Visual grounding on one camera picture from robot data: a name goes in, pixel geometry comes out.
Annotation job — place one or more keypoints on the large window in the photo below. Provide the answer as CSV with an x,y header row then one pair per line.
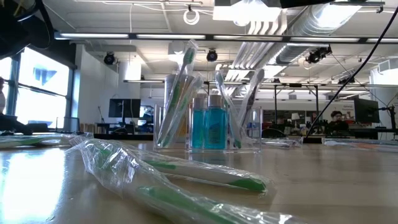
x,y
40,93

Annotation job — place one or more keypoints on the silver ventilation duct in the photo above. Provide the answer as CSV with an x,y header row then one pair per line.
x,y
298,49

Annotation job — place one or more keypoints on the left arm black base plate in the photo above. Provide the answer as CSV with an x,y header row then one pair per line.
x,y
15,126

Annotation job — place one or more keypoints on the white yellow wipes canister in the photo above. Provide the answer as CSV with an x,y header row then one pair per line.
x,y
168,93

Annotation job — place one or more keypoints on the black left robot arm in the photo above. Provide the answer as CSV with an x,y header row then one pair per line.
x,y
18,28

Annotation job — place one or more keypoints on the person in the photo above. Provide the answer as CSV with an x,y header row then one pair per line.
x,y
337,124

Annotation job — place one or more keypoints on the black aluminium table frame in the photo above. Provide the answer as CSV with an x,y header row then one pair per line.
x,y
130,137

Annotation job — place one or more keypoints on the long ceiling light bar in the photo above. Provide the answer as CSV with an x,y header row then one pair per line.
x,y
171,36

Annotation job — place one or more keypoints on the black computer monitor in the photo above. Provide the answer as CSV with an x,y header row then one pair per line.
x,y
367,110
124,108

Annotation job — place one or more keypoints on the black ceiling track light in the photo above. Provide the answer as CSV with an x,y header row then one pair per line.
x,y
317,56

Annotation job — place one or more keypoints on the clear plastic bag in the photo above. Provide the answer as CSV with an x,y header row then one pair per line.
x,y
256,124

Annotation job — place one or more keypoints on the blue mouthwash bottle white cap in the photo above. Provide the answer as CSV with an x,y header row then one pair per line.
x,y
216,130
198,130

